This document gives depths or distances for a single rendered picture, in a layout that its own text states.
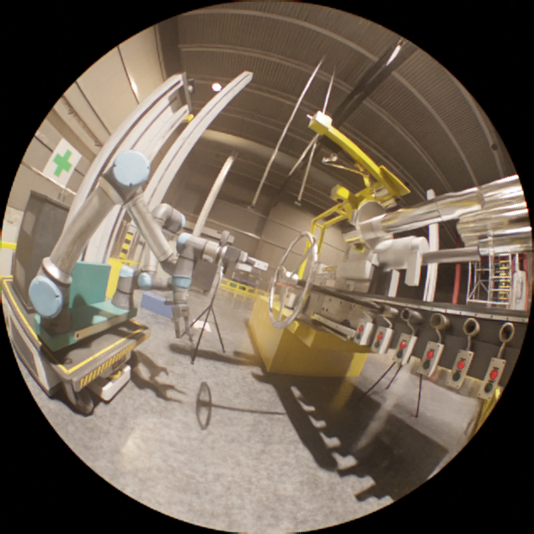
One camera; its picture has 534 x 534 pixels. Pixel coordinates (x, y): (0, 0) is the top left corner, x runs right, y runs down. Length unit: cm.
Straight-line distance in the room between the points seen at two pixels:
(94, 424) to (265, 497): 74
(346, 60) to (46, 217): 888
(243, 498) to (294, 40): 964
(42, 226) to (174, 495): 113
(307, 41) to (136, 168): 851
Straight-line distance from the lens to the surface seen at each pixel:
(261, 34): 920
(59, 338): 75
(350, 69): 887
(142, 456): 90
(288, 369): 183
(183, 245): 62
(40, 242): 99
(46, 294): 56
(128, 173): 52
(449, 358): 99
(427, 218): 106
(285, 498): 93
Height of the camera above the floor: 81
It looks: 5 degrees up
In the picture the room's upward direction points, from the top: 18 degrees clockwise
